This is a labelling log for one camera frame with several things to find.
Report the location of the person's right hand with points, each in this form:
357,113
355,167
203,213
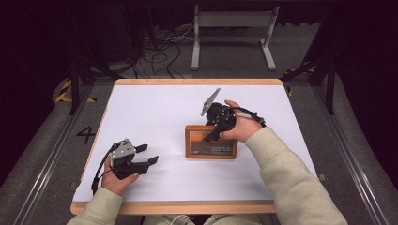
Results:
242,125

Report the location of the white metal stand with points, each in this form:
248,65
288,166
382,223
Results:
233,19

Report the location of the metal floor rail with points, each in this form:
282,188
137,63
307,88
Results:
47,156
350,156

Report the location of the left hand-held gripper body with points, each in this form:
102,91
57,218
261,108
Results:
125,159

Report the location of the person's left hand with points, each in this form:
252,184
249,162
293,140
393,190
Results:
117,184

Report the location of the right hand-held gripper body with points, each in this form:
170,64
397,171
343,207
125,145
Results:
219,112

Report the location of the black metal stand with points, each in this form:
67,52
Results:
75,84
330,84

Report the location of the wooden photo frame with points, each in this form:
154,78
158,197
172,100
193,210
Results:
210,146

